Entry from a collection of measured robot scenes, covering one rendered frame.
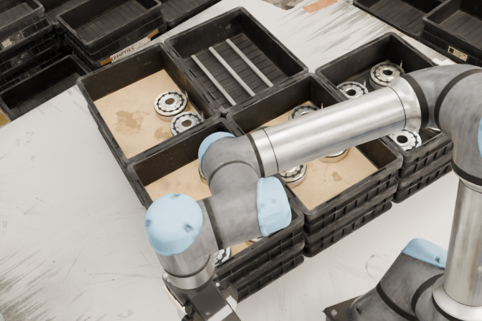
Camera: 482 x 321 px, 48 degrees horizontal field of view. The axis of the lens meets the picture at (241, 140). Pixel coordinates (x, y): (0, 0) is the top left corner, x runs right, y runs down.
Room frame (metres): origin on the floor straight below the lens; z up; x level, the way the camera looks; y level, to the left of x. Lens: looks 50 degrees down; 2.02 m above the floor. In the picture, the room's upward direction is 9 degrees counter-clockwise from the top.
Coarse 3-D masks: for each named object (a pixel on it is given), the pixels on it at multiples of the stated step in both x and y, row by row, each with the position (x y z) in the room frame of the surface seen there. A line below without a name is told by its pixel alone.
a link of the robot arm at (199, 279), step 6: (210, 258) 0.37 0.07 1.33; (210, 264) 0.37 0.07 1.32; (204, 270) 0.36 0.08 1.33; (210, 270) 0.36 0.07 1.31; (162, 276) 0.36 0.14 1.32; (168, 276) 0.36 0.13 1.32; (192, 276) 0.35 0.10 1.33; (198, 276) 0.35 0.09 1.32; (204, 276) 0.36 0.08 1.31; (210, 276) 0.36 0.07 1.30; (174, 282) 0.35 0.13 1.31; (180, 282) 0.35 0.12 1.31; (186, 282) 0.35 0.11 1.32; (192, 282) 0.35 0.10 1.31; (198, 282) 0.35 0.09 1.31; (204, 282) 0.35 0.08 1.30; (186, 288) 0.35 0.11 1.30; (192, 288) 0.35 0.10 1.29
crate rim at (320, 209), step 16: (320, 80) 1.09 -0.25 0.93; (272, 96) 1.07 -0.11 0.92; (336, 96) 1.02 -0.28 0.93; (240, 128) 0.96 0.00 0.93; (384, 144) 0.83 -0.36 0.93; (400, 160) 0.77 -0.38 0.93; (368, 176) 0.74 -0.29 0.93; (384, 176) 0.75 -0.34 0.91; (288, 192) 0.73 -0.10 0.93; (352, 192) 0.71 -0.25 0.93; (304, 208) 0.68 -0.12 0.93; (320, 208) 0.67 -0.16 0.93
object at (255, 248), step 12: (216, 120) 1.00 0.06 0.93; (192, 132) 0.97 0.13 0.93; (168, 144) 0.94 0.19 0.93; (144, 156) 0.91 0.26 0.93; (132, 168) 0.88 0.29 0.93; (144, 192) 0.80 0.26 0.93; (300, 216) 0.66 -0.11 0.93; (288, 228) 0.63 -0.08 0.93; (264, 240) 0.61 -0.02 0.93; (276, 240) 0.62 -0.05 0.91; (240, 252) 0.59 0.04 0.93; (252, 252) 0.59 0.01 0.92; (228, 264) 0.57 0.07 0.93
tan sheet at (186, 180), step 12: (180, 168) 0.93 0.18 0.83; (192, 168) 0.93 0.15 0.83; (168, 180) 0.90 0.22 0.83; (180, 180) 0.89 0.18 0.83; (192, 180) 0.89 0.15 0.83; (156, 192) 0.86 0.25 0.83; (168, 192) 0.86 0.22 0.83; (180, 192) 0.85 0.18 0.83; (192, 192) 0.85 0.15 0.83; (204, 192) 0.84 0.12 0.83
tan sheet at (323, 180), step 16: (288, 112) 1.08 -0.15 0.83; (320, 160) 0.89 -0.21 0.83; (352, 160) 0.87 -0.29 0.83; (368, 160) 0.86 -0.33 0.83; (320, 176) 0.83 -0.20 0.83; (336, 176) 0.83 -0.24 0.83; (352, 176) 0.82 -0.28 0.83; (304, 192) 0.79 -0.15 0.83; (320, 192) 0.78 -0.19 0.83; (336, 192) 0.78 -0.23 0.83
